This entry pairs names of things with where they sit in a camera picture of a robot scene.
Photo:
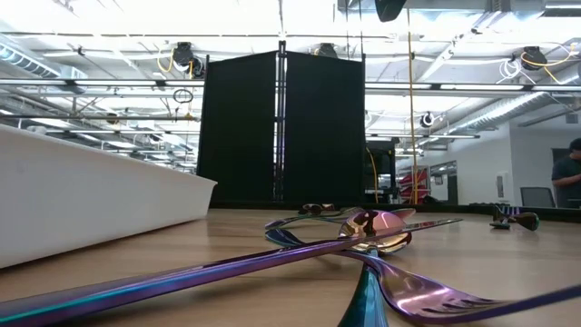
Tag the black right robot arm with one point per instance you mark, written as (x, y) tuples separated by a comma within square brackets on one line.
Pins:
[(390, 9)]

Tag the black folding partition screen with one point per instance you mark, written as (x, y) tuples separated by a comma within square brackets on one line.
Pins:
[(240, 136)]

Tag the black machine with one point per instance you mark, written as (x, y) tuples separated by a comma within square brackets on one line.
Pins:
[(383, 172)]

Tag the red rack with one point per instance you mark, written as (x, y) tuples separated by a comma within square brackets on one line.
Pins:
[(408, 181)]

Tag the long ceiling light bar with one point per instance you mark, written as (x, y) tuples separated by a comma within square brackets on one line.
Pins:
[(476, 86), (91, 82)]

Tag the white cutlery tray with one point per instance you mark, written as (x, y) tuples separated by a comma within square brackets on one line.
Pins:
[(91, 195)]

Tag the grey office chair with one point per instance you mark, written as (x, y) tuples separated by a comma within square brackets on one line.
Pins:
[(538, 197)]

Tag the person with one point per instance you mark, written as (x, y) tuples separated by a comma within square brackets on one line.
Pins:
[(567, 172)]

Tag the white wall box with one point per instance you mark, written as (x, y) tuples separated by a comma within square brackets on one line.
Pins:
[(500, 186)]

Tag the silver ventilation duct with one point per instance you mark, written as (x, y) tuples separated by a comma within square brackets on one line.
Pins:
[(499, 111), (27, 63)]

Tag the black aluminium table frame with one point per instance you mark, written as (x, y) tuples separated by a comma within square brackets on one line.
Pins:
[(563, 214)]

